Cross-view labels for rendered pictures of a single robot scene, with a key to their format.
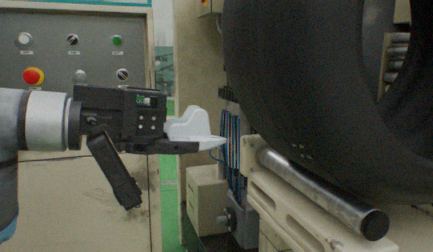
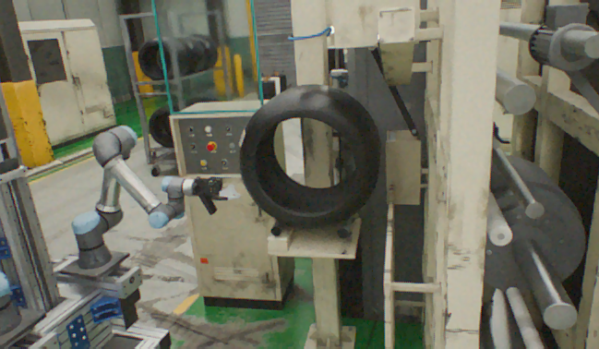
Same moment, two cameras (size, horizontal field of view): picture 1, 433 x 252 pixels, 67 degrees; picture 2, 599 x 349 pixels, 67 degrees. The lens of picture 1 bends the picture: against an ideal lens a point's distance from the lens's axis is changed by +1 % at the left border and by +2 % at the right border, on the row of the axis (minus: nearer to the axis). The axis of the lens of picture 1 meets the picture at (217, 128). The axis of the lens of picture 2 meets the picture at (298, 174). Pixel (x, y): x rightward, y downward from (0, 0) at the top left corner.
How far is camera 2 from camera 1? 1.68 m
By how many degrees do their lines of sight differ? 30
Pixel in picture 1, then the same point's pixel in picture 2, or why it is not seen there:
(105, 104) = (202, 184)
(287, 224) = not seen: hidden behind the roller
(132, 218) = (257, 222)
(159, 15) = not seen: outside the picture
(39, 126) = (185, 189)
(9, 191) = (181, 205)
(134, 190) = (211, 209)
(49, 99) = (188, 182)
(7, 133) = (179, 191)
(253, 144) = not seen: hidden behind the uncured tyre
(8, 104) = (179, 184)
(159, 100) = (214, 184)
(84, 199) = (234, 208)
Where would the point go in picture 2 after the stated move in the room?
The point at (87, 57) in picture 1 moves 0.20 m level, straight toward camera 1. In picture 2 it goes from (234, 136) to (224, 146)
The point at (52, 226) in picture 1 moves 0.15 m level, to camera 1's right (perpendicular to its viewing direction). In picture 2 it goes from (221, 219) to (241, 222)
